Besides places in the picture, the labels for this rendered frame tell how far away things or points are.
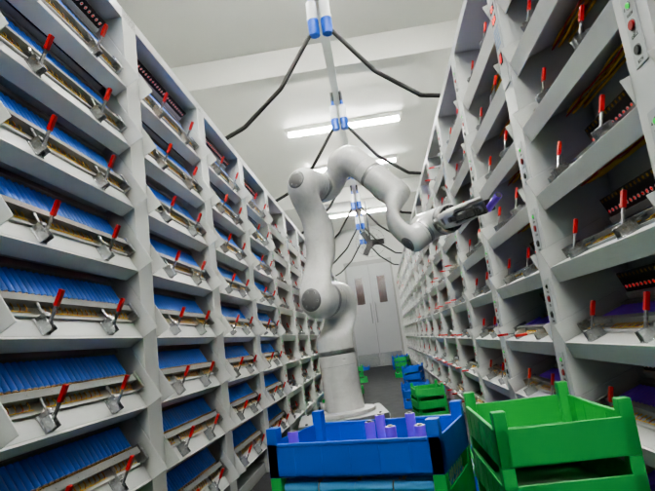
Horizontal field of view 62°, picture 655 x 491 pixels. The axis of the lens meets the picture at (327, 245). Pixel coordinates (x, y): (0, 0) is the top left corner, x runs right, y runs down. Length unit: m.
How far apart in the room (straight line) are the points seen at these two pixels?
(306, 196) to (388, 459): 1.05
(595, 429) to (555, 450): 0.07
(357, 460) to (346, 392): 0.83
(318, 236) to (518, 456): 1.08
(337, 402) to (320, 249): 0.48
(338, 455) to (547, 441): 0.32
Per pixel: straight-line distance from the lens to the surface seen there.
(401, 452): 0.90
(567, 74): 1.34
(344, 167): 1.77
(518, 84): 1.71
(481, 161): 2.35
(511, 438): 0.89
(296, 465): 0.98
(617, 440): 0.93
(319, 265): 1.75
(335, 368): 1.74
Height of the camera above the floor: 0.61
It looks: 10 degrees up
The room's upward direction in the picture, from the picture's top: 7 degrees counter-clockwise
